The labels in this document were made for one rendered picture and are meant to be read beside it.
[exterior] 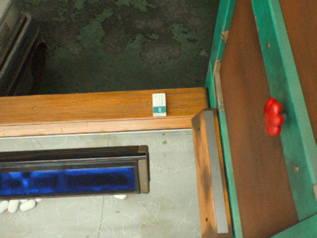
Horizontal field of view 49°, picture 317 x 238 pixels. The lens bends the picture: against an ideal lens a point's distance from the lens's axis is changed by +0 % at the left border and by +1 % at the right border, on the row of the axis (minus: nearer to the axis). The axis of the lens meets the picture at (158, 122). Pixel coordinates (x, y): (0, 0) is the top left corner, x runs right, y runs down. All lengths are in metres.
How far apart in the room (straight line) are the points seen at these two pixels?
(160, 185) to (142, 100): 0.24
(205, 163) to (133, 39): 1.38
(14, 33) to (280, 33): 1.46
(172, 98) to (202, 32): 1.19
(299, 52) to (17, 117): 0.78
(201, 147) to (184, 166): 0.10
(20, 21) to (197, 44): 0.95
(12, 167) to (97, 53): 1.54
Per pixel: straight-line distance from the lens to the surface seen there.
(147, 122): 0.93
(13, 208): 0.92
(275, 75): 0.44
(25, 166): 0.55
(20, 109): 1.02
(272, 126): 0.40
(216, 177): 0.77
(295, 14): 0.42
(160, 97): 0.93
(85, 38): 2.12
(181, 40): 2.05
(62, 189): 0.57
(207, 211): 0.77
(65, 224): 0.89
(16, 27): 1.78
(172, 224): 0.86
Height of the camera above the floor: 1.59
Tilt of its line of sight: 64 degrees down
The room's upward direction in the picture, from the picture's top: 3 degrees counter-clockwise
